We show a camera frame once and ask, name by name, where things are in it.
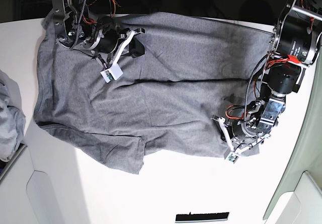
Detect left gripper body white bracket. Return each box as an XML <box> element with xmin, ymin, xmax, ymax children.
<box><xmin>212</xmin><ymin>115</ymin><xmax>265</xmax><ymax>157</ymax></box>

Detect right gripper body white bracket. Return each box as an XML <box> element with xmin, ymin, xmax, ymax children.
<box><xmin>90</xmin><ymin>27</ymin><xmax>146</xmax><ymax>70</ymax></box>

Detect grey t-shirt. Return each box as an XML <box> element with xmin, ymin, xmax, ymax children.
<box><xmin>34</xmin><ymin>13</ymin><xmax>271</xmax><ymax>174</ymax></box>

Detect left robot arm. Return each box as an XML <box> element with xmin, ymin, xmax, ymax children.
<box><xmin>213</xmin><ymin>0</ymin><xmax>321</xmax><ymax>163</ymax></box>

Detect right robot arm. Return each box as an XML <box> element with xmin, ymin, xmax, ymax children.
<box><xmin>51</xmin><ymin>0</ymin><xmax>145</xmax><ymax>69</ymax></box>

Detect black slotted table vent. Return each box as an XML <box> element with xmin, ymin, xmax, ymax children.
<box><xmin>175</xmin><ymin>212</ymin><xmax>230</xmax><ymax>223</ymax></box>

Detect grey clothes pile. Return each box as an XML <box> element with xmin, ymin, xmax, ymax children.
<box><xmin>1</xmin><ymin>71</ymin><xmax>26</xmax><ymax>162</ymax></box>

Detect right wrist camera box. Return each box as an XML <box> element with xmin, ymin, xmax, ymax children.
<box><xmin>100</xmin><ymin>64</ymin><xmax>123</xmax><ymax>83</ymax></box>

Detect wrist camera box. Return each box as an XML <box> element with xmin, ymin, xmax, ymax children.
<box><xmin>224</xmin><ymin>152</ymin><xmax>239</xmax><ymax>164</ymax></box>
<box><xmin>100</xmin><ymin>64</ymin><xmax>123</xmax><ymax>83</ymax></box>

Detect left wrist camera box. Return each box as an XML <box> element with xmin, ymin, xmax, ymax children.
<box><xmin>224</xmin><ymin>152</ymin><xmax>239</xmax><ymax>164</ymax></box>

